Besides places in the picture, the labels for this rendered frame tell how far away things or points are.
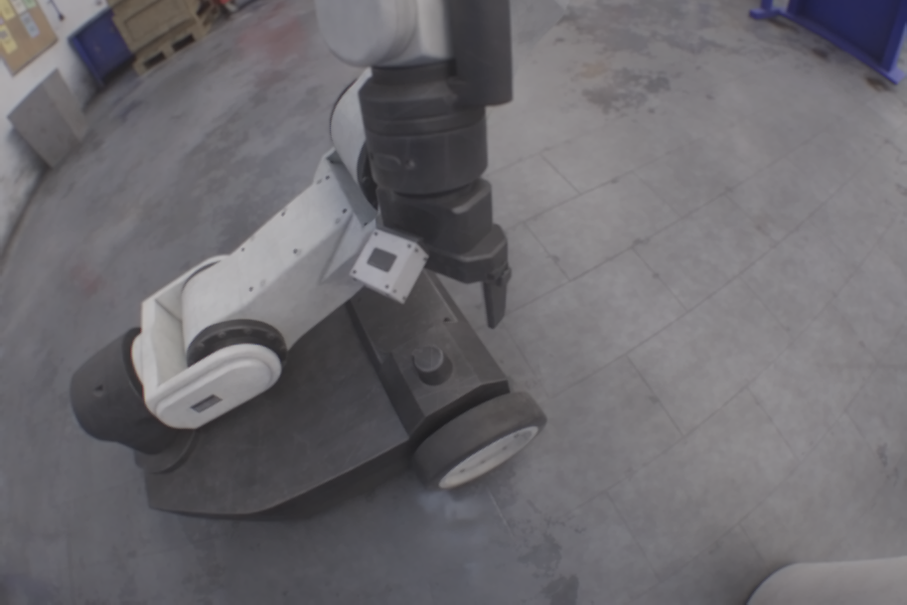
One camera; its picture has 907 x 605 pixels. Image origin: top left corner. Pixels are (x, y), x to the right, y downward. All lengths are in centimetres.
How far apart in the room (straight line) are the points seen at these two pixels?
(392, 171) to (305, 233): 24
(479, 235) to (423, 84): 12
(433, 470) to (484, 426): 9
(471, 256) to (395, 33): 17
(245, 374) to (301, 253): 17
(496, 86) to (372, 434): 46
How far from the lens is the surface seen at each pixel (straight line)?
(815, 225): 117
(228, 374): 54
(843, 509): 90
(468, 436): 51
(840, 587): 63
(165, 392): 58
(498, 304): 35
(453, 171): 27
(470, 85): 25
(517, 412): 53
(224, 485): 69
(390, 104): 26
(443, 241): 31
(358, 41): 24
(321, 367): 64
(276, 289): 51
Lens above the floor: 69
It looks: 52 degrees down
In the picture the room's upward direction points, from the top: 17 degrees counter-clockwise
